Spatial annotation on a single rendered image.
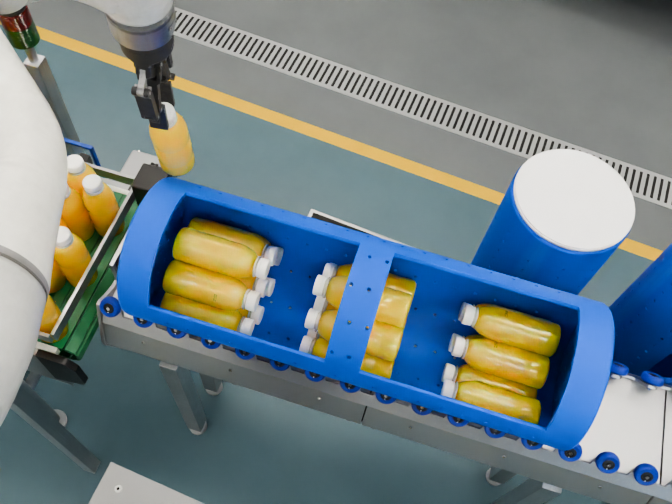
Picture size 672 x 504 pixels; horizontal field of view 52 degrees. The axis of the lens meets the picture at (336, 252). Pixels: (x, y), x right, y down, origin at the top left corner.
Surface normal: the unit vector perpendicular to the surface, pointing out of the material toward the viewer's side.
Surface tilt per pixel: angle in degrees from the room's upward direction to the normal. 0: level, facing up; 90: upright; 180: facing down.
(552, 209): 0
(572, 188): 0
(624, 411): 0
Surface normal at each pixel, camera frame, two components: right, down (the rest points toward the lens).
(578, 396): -0.14, 0.17
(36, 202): 0.81, -0.45
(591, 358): 0.00, -0.31
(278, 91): 0.07, -0.49
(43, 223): 0.95, -0.27
